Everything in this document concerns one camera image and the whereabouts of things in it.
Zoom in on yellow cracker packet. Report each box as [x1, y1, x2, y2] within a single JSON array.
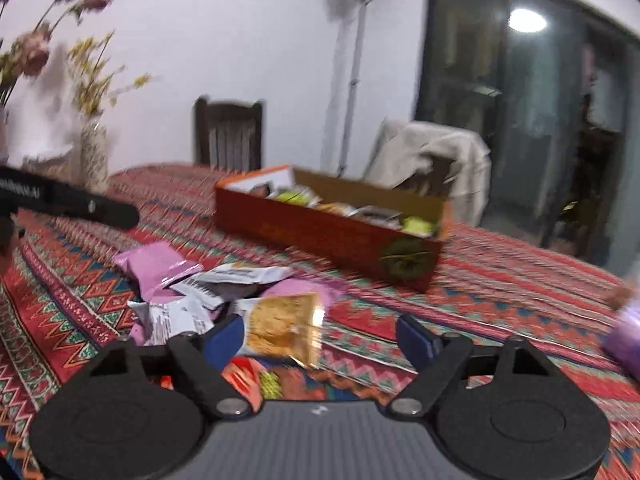
[[243, 292, 326, 369]]

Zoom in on dried pink flowers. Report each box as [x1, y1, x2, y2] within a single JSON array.
[[0, 0, 115, 106]]

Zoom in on dark wooden chair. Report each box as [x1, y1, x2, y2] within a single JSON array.
[[399, 157, 456, 196], [193, 94, 265, 171]]

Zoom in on sliding glass door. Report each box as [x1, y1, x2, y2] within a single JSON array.
[[414, 0, 640, 281]]

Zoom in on red cardboard box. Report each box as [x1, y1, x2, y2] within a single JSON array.
[[213, 163, 449, 295]]

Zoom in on yellow flower sprigs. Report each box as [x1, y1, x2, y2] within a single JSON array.
[[67, 32, 151, 117]]

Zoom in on chair with beige jacket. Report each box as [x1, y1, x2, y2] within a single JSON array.
[[362, 118, 492, 226]]

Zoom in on small patterned vase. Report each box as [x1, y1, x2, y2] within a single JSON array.
[[79, 117, 110, 194]]

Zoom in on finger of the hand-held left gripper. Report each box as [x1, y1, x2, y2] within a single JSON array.
[[44, 183, 141, 230]]

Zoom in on pile of snack packets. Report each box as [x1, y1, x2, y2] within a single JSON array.
[[112, 240, 344, 411]]

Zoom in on purple tissue pack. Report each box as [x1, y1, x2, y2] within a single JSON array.
[[602, 297, 640, 376]]

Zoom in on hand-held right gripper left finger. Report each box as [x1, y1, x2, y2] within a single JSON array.
[[87, 312, 254, 421]]

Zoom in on batch of sorted snack packets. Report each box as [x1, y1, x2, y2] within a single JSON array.
[[247, 182, 439, 239]]

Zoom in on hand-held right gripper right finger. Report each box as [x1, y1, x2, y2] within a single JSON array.
[[387, 313, 554, 421]]

